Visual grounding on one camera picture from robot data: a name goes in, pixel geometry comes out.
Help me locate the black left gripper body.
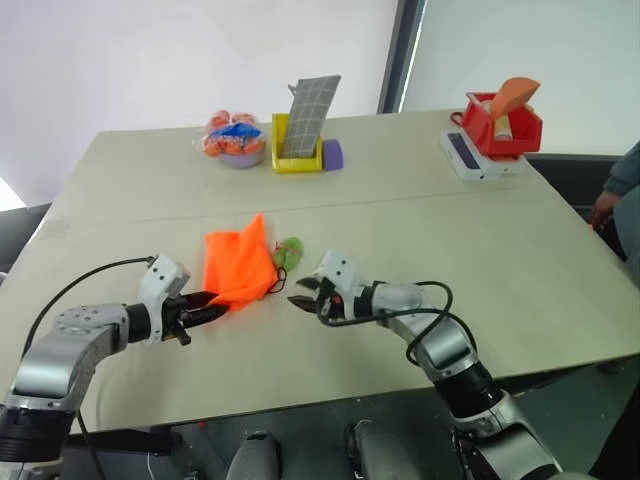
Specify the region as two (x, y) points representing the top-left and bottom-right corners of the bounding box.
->
(160, 294), (195, 347)

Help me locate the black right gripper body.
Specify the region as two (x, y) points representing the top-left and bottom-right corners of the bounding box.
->
(310, 276), (347, 322)

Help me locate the orange drawstring pouch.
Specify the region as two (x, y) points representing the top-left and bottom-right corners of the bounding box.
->
(201, 213), (290, 315)

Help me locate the small green translucent tube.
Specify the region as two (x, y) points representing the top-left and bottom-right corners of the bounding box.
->
(271, 236), (306, 272)

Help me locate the yellow plastic bin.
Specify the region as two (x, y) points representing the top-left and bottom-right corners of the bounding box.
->
(270, 112), (326, 175)

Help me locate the purple block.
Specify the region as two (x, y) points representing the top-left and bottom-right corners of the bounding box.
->
(321, 139), (346, 172)

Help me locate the black table support bar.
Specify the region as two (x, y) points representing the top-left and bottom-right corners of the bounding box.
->
(68, 424), (182, 457)

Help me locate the purple bowl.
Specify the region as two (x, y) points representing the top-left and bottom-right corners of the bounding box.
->
(218, 147), (262, 171)

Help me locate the grey rounded shape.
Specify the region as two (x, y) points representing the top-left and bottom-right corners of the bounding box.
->
(226, 430), (281, 480)

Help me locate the dark rounded shape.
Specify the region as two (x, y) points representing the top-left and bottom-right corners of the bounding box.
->
(343, 418), (422, 480)

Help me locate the grey checked mat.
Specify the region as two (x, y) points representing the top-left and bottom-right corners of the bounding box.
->
(281, 75), (343, 158)

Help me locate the plastic bag of orange items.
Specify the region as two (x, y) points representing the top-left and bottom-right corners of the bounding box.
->
(198, 110), (267, 160)

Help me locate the dark side furniture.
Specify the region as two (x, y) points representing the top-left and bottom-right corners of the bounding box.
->
(0, 201), (53, 272)

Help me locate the white digital scale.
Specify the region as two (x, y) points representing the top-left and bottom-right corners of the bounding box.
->
(439, 130), (527, 182)

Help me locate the beige roll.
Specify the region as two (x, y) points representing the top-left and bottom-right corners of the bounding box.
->
(493, 113), (515, 145)

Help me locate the red plastic bin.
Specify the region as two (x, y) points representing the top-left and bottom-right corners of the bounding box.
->
(449, 90), (544, 158)

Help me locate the orange paper cone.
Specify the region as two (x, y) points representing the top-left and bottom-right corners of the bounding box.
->
(491, 76), (543, 119)

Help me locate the bystander in grey clothes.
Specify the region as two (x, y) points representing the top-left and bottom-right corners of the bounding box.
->
(589, 141), (640, 262)

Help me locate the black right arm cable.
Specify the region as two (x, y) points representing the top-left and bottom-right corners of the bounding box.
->
(318, 280), (479, 367)

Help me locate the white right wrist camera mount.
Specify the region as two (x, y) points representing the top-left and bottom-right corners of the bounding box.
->
(311, 248), (369, 321)

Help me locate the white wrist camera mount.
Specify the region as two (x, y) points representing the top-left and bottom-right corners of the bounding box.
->
(311, 248), (369, 321)
(136, 254), (192, 346)

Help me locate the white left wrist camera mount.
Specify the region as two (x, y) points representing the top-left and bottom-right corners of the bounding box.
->
(136, 254), (192, 346)

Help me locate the dark window frame post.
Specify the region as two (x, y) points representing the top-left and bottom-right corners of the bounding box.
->
(376, 0), (427, 115)

